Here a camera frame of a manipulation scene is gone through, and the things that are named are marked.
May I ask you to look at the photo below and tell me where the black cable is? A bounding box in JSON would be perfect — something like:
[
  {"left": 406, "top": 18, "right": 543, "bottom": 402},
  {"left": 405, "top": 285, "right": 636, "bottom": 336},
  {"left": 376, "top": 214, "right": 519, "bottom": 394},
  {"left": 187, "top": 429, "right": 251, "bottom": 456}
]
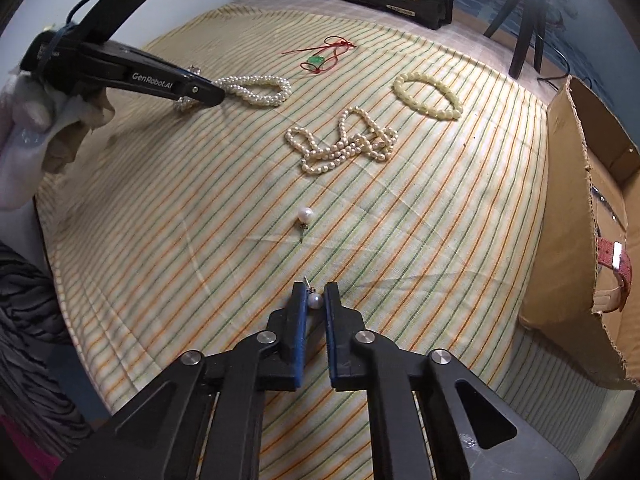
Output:
[{"left": 537, "top": 35, "right": 573, "bottom": 93}]

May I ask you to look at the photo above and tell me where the person's left hand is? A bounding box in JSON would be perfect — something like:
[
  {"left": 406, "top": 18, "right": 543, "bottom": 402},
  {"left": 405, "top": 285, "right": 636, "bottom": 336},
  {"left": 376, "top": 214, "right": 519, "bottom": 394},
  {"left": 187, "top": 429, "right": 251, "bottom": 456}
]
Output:
[{"left": 0, "top": 72, "right": 117, "bottom": 209}]

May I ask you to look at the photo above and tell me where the long pearl necklace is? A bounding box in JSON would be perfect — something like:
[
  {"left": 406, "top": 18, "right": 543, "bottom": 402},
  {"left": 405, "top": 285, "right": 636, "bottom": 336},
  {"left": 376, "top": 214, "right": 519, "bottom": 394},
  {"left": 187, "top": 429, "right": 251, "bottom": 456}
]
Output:
[{"left": 286, "top": 106, "right": 399, "bottom": 176}]

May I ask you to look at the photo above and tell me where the pearl stud earring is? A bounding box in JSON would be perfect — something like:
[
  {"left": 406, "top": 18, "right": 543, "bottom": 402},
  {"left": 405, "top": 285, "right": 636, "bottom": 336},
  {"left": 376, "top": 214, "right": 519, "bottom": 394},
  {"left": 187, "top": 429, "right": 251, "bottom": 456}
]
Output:
[
  {"left": 301, "top": 276, "right": 323, "bottom": 311},
  {"left": 297, "top": 206, "right": 314, "bottom": 245}
]

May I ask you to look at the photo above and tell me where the twisted pearl necklace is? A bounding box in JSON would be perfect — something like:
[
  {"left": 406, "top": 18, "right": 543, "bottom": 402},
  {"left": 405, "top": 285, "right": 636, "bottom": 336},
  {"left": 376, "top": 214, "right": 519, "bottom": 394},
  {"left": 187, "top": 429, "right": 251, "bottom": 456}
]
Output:
[{"left": 175, "top": 65, "right": 293, "bottom": 113}]

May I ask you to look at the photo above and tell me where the pink cloth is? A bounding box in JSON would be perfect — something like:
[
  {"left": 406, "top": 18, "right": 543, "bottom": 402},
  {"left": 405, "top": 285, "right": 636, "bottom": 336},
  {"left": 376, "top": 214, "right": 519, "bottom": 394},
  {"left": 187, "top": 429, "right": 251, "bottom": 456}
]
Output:
[{"left": 0, "top": 415, "right": 58, "bottom": 480}]

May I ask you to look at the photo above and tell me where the striped cloth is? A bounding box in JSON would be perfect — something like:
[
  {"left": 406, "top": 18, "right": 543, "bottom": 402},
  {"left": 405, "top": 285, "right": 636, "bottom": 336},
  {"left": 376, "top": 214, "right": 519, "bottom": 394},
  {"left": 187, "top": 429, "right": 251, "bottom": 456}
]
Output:
[{"left": 32, "top": 10, "right": 551, "bottom": 480}]

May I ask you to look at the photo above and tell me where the grey striped clothing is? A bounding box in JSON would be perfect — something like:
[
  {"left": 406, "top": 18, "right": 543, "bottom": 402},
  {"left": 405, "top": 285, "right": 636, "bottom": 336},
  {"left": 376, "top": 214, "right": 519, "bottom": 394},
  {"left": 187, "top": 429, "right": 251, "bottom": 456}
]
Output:
[{"left": 0, "top": 242, "right": 96, "bottom": 461}]

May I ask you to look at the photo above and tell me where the red string jade pendant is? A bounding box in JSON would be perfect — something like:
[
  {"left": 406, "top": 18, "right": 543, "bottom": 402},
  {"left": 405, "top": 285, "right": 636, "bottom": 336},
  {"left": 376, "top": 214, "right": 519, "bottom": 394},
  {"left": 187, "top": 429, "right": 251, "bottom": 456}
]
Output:
[{"left": 281, "top": 36, "right": 357, "bottom": 73}]

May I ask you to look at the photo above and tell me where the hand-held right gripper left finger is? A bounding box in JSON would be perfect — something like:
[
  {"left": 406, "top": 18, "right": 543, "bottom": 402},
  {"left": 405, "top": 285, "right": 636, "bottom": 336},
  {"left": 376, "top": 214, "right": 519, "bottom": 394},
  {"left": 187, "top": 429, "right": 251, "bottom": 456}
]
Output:
[{"left": 52, "top": 281, "right": 308, "bottom": 480}]

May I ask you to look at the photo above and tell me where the checked bed sheet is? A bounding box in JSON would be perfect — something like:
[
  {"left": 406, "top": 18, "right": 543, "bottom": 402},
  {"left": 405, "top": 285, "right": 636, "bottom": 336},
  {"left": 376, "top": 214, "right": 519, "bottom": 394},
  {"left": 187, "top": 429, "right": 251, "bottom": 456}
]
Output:
[{"left": 150, "top": 0, "right": 571, "bottom": 101}]

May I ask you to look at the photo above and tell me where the cardboard box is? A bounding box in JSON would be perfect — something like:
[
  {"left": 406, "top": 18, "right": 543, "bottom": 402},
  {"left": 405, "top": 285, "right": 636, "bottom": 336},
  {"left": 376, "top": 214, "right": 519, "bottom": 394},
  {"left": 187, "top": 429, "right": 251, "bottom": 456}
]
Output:
[{"left": 517, "top": 75, "right": 640, "bottom": 392}]

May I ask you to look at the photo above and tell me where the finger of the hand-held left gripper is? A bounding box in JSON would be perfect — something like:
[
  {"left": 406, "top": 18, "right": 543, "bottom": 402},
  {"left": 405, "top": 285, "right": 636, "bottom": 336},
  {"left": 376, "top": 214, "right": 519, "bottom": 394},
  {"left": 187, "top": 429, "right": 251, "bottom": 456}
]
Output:
[{"left": 170, "top": 63, "right": 225, "bottom": 108}]

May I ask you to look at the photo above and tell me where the red strap watch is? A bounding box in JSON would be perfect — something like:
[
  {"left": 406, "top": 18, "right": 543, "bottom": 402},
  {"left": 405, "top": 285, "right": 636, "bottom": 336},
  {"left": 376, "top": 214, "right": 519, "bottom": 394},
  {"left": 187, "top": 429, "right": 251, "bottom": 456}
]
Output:
[{"left": 596, "top": 237, "right": 633, "bottom": 311}]

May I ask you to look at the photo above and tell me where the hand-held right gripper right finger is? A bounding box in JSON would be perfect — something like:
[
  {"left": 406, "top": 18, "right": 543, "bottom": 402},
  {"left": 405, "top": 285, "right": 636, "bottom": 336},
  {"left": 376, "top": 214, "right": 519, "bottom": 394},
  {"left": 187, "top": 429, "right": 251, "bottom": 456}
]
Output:
[{"left": 324, "top": 281, "right": 519, "bottom": 480}]

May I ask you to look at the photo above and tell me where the black tripod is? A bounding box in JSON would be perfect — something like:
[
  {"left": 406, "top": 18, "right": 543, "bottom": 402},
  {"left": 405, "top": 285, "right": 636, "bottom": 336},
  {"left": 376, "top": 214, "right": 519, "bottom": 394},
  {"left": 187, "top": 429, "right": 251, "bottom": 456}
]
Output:
[{"left": 482, "top": 0, "right": 548, "bottom": 78}]

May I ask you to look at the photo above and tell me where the cream bead bracelet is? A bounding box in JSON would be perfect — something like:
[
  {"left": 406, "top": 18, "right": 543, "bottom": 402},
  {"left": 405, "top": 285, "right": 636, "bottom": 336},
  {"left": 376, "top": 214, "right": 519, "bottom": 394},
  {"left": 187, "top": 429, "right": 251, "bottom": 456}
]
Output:
[{"left": 392, "top": 72, "right": 463, "bottom": 122}]

